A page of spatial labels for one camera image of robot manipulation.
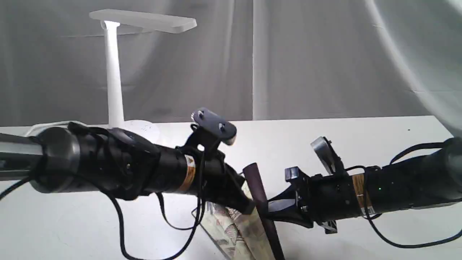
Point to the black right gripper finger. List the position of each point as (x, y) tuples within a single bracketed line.
[(284, 208)]

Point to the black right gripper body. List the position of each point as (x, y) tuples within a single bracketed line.
[(321, 200)]

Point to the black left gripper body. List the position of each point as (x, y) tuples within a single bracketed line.
[(216, 174)]

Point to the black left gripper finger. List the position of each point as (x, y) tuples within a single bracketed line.
[(233, 196)]

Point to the painted paper folding fan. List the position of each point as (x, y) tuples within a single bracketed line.
[(241, 236)]

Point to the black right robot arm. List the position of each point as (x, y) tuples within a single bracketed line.
[(423, 176)]

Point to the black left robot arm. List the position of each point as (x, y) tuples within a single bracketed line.
[(126, 165)]

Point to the white desk lamp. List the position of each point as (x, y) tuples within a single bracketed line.
[(110, 20)]

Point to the grey backdrop curtain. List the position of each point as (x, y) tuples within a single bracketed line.
[(245, 60)]

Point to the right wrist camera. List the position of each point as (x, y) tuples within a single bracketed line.
[(328, 157)]

